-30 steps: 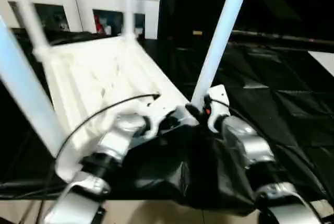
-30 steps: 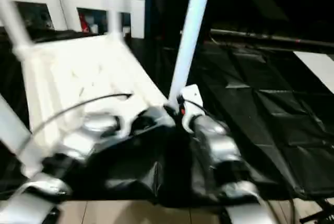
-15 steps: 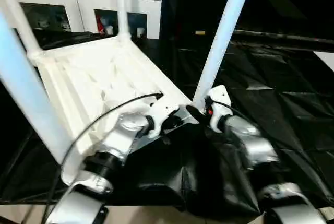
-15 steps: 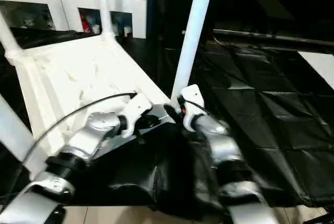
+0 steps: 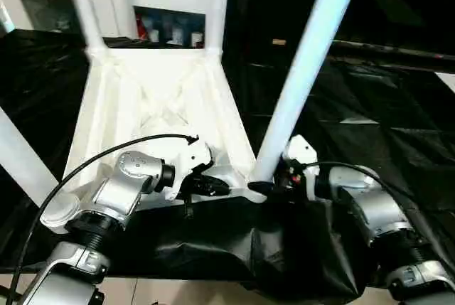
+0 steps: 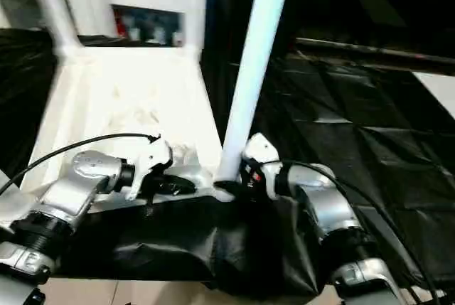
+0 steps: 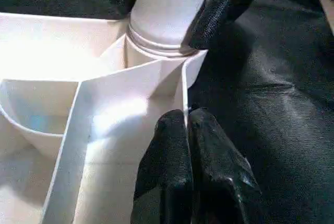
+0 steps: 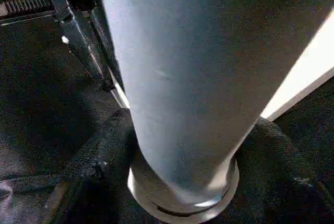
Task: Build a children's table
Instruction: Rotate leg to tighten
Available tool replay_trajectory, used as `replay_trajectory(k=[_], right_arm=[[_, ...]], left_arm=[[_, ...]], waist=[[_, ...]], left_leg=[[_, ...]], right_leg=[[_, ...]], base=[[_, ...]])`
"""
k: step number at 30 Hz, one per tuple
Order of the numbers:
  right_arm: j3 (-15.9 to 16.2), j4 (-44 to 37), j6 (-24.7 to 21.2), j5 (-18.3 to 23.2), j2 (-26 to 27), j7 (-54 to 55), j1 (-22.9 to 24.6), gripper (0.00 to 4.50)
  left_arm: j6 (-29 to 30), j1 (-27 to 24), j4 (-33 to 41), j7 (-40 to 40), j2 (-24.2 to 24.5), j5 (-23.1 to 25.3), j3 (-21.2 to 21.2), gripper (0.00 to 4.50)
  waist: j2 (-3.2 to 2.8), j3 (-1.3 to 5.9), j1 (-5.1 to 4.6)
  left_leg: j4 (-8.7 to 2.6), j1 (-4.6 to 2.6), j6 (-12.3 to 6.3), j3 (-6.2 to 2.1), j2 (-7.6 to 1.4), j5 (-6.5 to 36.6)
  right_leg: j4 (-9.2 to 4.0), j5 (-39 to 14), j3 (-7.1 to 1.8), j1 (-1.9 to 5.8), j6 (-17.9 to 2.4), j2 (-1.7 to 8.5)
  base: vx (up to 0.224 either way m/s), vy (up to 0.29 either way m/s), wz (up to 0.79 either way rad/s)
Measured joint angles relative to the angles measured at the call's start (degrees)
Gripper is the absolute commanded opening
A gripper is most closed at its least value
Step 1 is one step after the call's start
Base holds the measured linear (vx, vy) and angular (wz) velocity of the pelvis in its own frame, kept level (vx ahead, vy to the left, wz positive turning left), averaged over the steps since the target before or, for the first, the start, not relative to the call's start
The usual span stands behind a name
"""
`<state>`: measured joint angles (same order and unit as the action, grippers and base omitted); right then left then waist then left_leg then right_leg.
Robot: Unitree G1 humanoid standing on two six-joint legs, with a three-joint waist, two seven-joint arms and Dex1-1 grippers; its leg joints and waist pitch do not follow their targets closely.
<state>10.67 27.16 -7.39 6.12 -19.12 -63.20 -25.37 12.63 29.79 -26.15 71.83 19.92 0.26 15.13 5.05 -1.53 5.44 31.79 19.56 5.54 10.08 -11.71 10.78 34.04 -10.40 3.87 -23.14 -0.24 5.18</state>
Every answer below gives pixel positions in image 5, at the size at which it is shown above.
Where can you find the small white cup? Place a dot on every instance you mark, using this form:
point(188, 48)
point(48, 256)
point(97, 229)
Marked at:
point(153, 35)
point(196, 38)

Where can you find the white plastic table top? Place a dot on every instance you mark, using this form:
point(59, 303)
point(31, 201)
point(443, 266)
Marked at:
point(160, 99)

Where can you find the black plastic mat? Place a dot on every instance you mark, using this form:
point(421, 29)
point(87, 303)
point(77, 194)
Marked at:
point(355, 123)

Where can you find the red box in cabinet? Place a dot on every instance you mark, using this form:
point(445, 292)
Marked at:
point(140, 26)

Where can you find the white jar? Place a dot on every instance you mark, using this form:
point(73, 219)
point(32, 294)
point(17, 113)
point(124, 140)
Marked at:
point(176, 35)

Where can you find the white plastic table leg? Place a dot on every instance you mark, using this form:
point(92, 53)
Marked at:
point(85, 6)
point(25, 155)
point(218, 6)
point(305, 63)

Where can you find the small white label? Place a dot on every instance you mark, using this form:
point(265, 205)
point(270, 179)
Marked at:
point(279, 41)

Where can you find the white flat board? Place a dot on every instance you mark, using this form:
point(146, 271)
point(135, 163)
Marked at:
point(447, 81)

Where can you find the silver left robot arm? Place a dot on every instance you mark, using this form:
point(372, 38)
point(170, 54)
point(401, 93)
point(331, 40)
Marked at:
point(128, 180)

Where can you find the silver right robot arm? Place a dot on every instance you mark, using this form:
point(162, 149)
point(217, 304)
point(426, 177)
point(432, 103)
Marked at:
point(373, 205)

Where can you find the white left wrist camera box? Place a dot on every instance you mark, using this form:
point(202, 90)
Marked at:
point(188, 163)

